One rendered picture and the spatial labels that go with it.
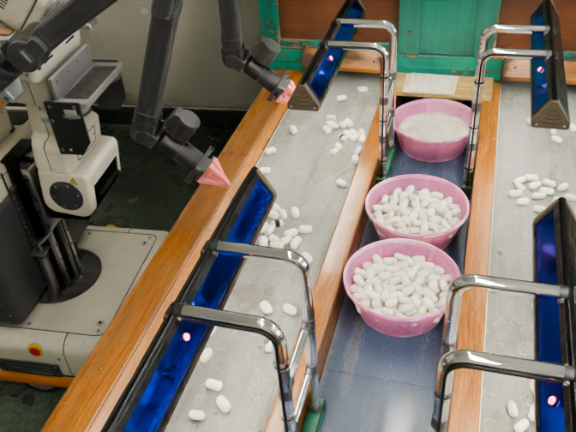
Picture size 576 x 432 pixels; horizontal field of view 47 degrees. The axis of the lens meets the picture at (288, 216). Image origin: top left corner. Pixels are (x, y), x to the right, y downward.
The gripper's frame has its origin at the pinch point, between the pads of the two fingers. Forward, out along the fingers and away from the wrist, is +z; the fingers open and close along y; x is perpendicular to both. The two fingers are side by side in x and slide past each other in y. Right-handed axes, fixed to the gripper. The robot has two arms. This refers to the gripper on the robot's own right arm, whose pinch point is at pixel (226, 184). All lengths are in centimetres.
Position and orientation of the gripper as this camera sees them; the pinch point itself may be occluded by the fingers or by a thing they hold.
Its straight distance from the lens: 168.6
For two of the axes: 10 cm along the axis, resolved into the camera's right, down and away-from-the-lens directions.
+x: -5.6, 5.3, 6.4
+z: 7.8, 5.9, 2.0
